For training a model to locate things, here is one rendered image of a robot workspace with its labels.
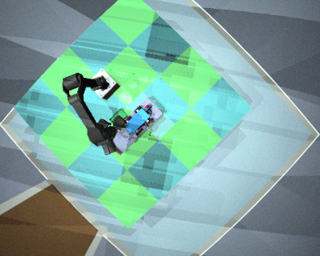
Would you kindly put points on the green tray floor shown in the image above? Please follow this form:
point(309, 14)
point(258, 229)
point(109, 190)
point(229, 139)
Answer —
point(120, 113)

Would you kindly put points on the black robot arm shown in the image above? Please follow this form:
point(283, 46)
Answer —
point(96, 131)

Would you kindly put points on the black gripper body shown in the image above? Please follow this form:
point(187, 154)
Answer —
point(119, 122)

